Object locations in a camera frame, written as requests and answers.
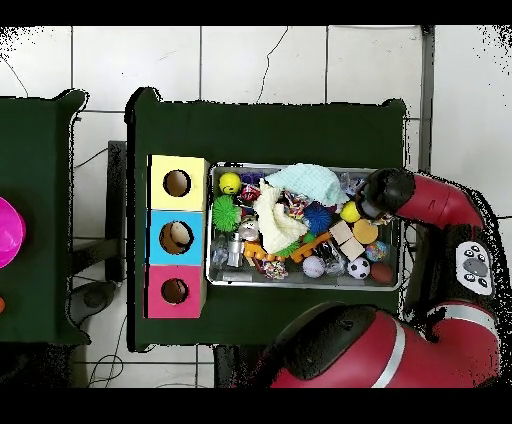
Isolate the cream waffle cloth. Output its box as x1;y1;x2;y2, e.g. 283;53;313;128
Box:
252;179;309;256

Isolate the mint green waffle cloth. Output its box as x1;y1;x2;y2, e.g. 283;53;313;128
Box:
263;163;350;208

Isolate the pink round disc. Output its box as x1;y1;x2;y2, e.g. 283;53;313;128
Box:
0;196;28;270

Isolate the clear shallow mesh bin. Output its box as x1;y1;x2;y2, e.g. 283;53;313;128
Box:
207;163;409;293

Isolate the wooden box with three holes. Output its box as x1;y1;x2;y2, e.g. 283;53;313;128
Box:
144;154;209;320

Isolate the green fuzzy toy with eyes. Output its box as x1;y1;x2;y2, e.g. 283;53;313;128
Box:
211;195;241;234

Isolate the yellow smiley ball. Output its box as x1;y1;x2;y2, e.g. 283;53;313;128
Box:
218;171;242;196

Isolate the blue spiky ball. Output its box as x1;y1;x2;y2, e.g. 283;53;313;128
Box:
302;201;333;236

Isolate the orange toy building block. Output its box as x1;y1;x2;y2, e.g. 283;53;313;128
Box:
243;231;332;267

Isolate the small white baseball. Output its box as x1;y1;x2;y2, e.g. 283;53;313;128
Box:
302;255;327;280

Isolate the dark green table cloth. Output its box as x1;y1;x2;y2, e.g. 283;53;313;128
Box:
125;86;409;353

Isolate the plain wooden block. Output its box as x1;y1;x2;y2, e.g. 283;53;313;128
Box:
327;220;354;246
339;237;366;262

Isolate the small black white soccer ball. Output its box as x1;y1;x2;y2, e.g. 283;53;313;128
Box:
347;256;373;281

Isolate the small globe print ball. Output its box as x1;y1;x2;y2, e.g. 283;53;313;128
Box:
365;240;390;264

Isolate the black stand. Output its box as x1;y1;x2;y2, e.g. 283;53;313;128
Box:
106;140;128;283

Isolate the small brown football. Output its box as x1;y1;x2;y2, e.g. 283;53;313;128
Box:
371;261;395;286

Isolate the grey vertical pole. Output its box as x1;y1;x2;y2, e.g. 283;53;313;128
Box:
411;25;437;177

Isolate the dark green side table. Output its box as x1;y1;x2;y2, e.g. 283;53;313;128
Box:
0;89;89;347

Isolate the colourful knotted rope toy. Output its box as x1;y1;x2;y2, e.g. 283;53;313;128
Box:
279;191;310;219

